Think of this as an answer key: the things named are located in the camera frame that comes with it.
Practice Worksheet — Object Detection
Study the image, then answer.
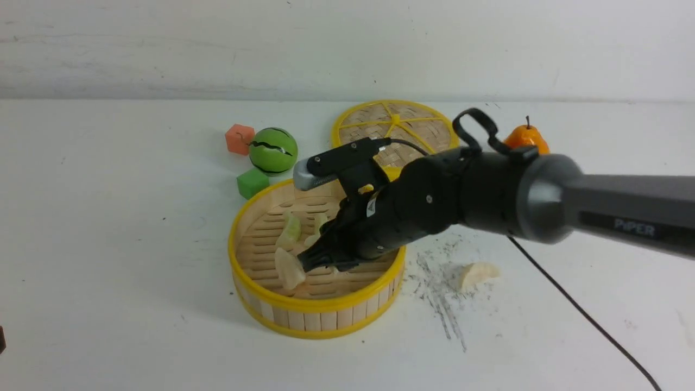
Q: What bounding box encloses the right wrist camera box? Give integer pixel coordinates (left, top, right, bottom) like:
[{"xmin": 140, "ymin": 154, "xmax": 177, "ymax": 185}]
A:
[{"xmin": 293, "ymin": 137, "xmax": 391, "ymax": 199}]

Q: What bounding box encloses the white dumpling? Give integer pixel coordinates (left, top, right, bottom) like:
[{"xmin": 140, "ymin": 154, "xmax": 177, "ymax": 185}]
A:
[
  {"xmin": 459, "ymin": 262, "xmax": 501, "ymax": 292},
  {"xmin": 275, "ymin": 248, "xmax": 306, "ymax": 290}
]

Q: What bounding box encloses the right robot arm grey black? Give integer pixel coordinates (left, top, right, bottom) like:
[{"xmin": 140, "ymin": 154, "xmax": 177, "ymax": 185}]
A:
[{"xmin": 293, "ymin": 148, "xmax": 693, "ymax": 272}]

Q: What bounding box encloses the bamboo steamer tray yellow rim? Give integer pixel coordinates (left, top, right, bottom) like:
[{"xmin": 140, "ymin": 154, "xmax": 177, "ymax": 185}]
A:
[{"xmin": 228, "ymin": 180, "xmax": 406, "ymax": 339}]

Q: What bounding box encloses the orange toy pear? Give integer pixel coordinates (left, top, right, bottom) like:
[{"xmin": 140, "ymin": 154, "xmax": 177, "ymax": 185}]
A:
[{"xmin": 504, "ymin": 115, "xmax": 551, "ymax": 154}]

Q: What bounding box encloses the green dumpling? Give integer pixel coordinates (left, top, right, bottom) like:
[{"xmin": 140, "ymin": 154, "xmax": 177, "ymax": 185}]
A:
[
  {"xmin": 304, "ymin": 213, "xmax": 328, "ymax": 248},
  {"xmin": 275, "ymin": 211, "xmax": 302, "ymax": 251}
]

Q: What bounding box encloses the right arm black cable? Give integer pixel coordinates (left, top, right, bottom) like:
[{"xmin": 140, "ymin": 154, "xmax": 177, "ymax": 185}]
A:
[{"xmin": 380, "ymin": 108, "xmax": 664, "ymax": 391}]

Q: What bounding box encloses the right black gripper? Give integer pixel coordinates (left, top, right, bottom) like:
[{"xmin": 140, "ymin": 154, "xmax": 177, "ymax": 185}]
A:
[{"xmin": 298, "ymin": 153, "xmax": 468, "ymax": 273}]

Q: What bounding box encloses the green toy watermelon ball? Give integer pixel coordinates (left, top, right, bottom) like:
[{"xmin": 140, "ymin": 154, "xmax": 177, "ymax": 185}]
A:
[{"xmin": 250, "ymin": 127, "xmax": 299, "ymax": 175}]

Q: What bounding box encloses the green foam cube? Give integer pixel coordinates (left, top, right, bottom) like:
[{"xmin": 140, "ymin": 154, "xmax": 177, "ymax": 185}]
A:
[{"xmin": 236, "ymin": 167, "xmax": 270, "ymax": 200}]

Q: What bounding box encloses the woven steamer lid yellow rim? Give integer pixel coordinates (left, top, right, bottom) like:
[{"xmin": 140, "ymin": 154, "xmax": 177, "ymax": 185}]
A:
[{"xmin": 331, "ymin": 99, "xmax": 461, "ymax": 154}]

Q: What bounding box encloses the orange foam cube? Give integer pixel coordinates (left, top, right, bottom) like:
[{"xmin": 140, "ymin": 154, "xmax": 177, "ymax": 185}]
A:
[{"xmin": 224, "ymin": 123, "xmax": 255, "ymax": 156}]

